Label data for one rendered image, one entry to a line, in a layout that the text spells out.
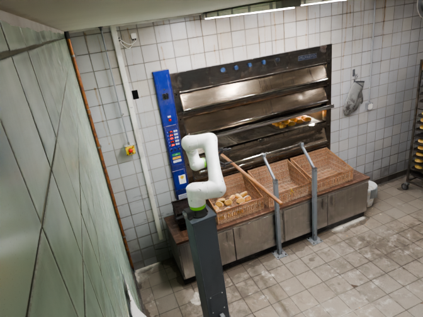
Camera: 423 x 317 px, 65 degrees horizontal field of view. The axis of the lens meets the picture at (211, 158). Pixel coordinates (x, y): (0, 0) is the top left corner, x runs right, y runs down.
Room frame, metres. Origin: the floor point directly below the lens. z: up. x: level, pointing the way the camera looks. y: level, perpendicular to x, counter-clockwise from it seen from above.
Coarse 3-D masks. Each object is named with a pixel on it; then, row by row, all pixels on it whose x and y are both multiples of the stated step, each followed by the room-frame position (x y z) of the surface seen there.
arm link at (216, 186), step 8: (200, 136) 2.44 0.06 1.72; (208, 136) 2.42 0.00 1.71; (216, 136) 2.45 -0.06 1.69; (200, 144) 2.41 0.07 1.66; (208, 144) 2.39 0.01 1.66; (216, 144) 2.40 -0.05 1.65; (208, 152) 2.35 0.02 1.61; (216, 152) 2.35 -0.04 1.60; (208, 160) 2.31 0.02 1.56; (216, 160) 2.29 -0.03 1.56; (208, 168) 2.27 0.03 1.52; (216, 168) 2.24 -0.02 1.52; (208, 176) 2.23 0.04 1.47; (216, 176) 2.19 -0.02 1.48; (208, 184) 2.14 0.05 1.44; (216, 184) 2.14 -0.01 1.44; (224, 184) 2.16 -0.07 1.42; (208, 192) 2.11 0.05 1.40; (216, 192) 2.11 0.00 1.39; (224, 192) 2.13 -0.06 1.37
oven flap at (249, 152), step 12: (312, 132) 3.85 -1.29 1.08; (324, 132) 3.89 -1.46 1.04; (264, 144) 3.64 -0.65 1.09; (276, 144) 3.68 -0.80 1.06; (288, 144) 3.72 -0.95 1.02; (312, 144) 3.77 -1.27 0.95; (228, 156) 3.49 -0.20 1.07; (240, 156) 3.52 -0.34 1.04; (204, 168) 3.37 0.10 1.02; (228, 168) 3.42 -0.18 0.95
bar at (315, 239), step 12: (300, 144) 3.33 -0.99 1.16; (252, 156) 3.16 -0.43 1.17; (264, 156) 3.18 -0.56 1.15; (312, 168) 3.14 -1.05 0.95; (276, 180) 2.98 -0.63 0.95; (312, 180) 3.14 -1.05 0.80; (276, 192) 2.97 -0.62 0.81; (312, 192) 3.14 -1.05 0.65; (276, 204) 2.97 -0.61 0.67; (312, 204) 3.14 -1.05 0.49; (276, 216) 2.97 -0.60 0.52; (312, 216) 3.14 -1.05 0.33; (276, 228) 2.98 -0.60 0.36; (312, 228) 3.15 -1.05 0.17; (276, 240) 2.99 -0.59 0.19; (312, 240) 3.13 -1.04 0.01; (276, 252) 3.01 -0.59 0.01
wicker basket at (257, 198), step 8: (232, 176) 3.44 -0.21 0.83; (240, 176) 3.46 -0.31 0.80; (232, 184) 3.41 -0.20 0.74; (248, 184) 3.35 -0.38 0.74; (240, 192) 3.41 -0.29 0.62; (248, 192) 3.37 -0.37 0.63; (256, 192) 3.18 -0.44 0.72; (208, 200) 3.06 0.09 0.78; (216, 200) 3.30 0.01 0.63; (256, 200) 3.02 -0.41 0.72; (224, 208) 3.16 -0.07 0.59; (232, 208) 2.93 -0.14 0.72; (240, 208) 2.96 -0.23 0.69; (248, 208) 2.99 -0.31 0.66; (256, 208) 3.02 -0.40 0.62; (232, 216) 2.92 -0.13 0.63; (240, 216) 2.96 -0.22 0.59
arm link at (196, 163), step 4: (196, 156) 2.77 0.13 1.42; (192, 160) 2.75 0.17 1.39; (196, 160) 2.74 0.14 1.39; (200, 160) 2.76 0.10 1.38; (204, 160) 2.76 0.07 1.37; (192, 164) 2.73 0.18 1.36; (196, 164) 2.72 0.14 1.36; (200, 164) 2.73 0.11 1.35; (204, 164) 2.75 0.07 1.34; (192, 168) 2.73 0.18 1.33; (196, 168) 2.71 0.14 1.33; (200, 168) 2.73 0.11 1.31
